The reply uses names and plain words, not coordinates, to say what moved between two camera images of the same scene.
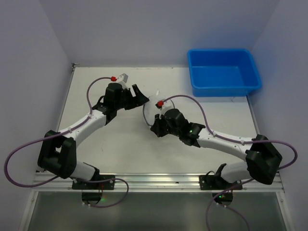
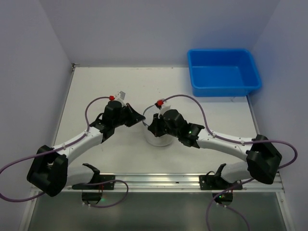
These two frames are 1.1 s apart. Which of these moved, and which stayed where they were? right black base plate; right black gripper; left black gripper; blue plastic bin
Moved: left black gripper
Stayed: right black gripper; right black base plate; blue plastic bin
